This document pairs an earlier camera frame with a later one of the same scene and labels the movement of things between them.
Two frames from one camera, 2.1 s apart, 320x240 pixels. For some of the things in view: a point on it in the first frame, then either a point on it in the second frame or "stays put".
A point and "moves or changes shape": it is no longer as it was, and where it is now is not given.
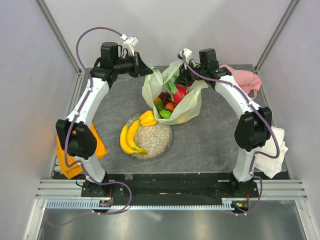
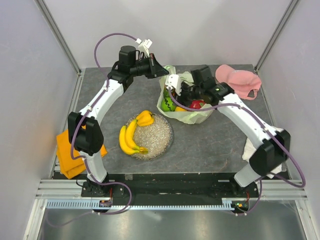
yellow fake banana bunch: x=127 y=141 stays put
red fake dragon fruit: x=182 y=91 moves or changes shape
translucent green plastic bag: x=187 y=108 to x=191 y=117
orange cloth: x=70 y=172 stays put
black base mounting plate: x=171 y=186 stays put
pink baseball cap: x=248 y=81 stays put
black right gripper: x=183 y=78 to x=181 y=98
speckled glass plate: x=156 y=139 stays put
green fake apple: x=165 y=114 to x=168 y=105
